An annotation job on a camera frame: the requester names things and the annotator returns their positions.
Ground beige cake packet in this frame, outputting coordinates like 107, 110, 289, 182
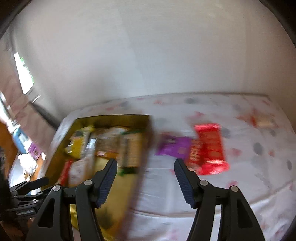
68, 156, 94, 187

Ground large red snack bag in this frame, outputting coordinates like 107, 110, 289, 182
194, 123, 230, 175

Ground yellow green snack packet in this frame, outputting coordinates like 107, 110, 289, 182
65, 125, 95, 159

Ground red brown snack bar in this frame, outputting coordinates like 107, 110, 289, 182
185, 140, 203, 171

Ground purple snack packet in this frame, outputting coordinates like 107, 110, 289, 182
155, 135, 192, 160

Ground long cracker sleeve red ends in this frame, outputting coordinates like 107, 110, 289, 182
251, 115, 278, 128

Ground green cracker pack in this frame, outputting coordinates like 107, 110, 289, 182
116, 130, 143, 176

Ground red white wafer packet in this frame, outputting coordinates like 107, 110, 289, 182
57, 159, 73, 187

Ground white barcode snack pack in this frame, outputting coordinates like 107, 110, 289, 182
81, 138, 97, 163

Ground orange clear cookie bag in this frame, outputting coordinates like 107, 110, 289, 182
95, 126, 129, 159

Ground white patterned tablecloth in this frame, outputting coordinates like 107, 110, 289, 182
45, 94, 295, 240

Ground gold metal tin tray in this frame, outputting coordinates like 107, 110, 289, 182
38, 114, 152, 240

